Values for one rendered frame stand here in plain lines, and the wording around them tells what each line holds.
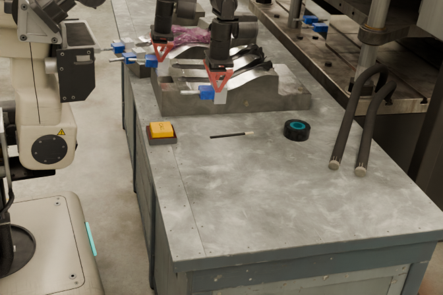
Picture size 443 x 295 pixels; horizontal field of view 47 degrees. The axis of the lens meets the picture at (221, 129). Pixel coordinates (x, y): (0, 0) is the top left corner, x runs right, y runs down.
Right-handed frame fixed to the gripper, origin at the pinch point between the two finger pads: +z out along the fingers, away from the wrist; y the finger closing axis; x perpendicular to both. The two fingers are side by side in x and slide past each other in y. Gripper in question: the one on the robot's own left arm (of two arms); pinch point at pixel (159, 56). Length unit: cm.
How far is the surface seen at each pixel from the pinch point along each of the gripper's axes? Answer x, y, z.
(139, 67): 4.8, 10.2, 8.8
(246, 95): -25.8, -18.9, 3.6
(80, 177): 22, 64, 96
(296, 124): -39, -33, 6
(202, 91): -7.8, -30.8, -3.2
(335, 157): -42, -52, 5
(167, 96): -0.2, -19.0, 5.0
